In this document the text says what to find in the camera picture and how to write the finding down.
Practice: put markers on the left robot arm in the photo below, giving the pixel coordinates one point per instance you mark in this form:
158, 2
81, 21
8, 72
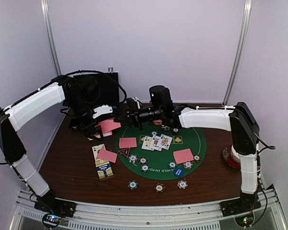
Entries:
15, 116

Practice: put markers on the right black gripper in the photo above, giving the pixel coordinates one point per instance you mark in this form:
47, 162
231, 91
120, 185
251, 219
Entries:
131, 117

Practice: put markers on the pink cards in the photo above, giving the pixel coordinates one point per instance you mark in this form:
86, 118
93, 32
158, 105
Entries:
127, 143
182, 156

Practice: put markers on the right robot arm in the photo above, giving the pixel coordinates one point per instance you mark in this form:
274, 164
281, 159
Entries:
236, 119

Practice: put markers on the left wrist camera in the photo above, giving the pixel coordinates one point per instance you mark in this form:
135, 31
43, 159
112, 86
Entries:
102, 110

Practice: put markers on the single pink card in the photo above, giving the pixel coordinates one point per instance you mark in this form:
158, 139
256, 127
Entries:
107, 155

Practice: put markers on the pink backed card deck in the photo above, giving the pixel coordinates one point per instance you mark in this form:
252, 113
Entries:
107, 126

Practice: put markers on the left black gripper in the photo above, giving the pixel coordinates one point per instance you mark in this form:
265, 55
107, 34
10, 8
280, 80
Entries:
84, 127

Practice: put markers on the red black chip stack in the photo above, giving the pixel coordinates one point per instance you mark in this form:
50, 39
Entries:
159, 187

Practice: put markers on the black poker chip case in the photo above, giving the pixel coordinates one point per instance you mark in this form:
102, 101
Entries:
110, 81

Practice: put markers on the orange round button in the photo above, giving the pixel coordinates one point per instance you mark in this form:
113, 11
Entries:
157, 123

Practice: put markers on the left aluminium frame post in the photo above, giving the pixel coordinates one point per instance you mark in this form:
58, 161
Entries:
47, 22

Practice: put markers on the black red triangular button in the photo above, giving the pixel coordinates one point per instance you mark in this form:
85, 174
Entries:
125, 152

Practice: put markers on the round green poker mat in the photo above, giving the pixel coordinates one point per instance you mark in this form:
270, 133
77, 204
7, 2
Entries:
187, 138

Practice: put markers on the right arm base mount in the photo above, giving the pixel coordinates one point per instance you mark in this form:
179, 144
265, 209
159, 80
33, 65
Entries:
238, 206

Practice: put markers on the blue green chip stack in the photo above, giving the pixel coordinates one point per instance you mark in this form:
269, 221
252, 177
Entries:
132, 185

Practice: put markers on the blue small blind button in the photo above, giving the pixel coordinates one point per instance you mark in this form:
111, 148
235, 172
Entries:
179, 172

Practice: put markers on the blue pink chips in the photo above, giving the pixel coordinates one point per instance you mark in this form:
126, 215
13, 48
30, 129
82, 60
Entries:
165, 128
132, 159
187, 165

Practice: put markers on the aluminium front rail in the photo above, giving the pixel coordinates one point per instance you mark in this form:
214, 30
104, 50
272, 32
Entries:
201, 216

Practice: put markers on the right aluminium frame post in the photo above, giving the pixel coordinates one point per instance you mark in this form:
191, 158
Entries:
245, 23

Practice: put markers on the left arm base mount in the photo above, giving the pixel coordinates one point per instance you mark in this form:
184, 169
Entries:
51, 204

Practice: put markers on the face up spade card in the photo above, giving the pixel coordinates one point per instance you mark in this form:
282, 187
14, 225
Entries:
146, 143

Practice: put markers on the blue pink chip stack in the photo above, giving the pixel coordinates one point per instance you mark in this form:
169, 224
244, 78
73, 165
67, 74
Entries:
182, 184

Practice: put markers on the blue yellow card box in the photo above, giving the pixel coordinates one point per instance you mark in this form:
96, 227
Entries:
104, 169

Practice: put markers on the aluminium frame post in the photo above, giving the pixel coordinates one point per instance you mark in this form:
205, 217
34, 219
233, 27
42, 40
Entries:
245, 23
47, 22

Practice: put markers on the red black 100 chip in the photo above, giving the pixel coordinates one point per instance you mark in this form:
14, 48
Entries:
143, 160

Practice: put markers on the ace of spades card pack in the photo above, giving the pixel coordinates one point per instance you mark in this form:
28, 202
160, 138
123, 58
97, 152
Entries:
96, 149

